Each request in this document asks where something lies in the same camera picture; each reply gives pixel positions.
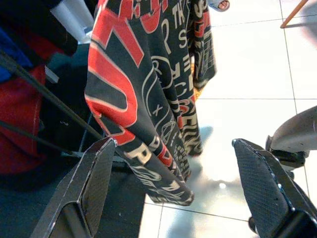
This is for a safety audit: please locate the black metal clothes rack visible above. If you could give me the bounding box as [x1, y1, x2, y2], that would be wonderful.
[0, 52, 117, 159]

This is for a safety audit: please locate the grey slipper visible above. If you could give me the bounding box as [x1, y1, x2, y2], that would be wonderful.
[207, 0, 231, 12]

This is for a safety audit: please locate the black red printed shirt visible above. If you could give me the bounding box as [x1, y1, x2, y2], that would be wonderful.
[83, 0, 218, 207]

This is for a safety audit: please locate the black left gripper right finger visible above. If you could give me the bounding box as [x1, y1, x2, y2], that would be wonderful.
[231, 138, 317, 238]

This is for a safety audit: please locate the silver robot foot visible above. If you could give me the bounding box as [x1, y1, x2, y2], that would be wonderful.
[265, 105, 317, 172]

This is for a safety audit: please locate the black short garment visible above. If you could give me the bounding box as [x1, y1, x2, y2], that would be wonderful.
[0, 0, 80, 57]

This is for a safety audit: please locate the blue printed jersey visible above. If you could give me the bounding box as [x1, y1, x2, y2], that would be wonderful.
[0, 26, 34, 84]

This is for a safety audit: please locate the wooden furniture leg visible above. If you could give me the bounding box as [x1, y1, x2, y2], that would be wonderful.
[279, 0, 310, 29]

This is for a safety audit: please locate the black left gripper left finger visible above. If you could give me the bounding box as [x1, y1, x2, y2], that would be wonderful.
[29, 137, 117, 238]

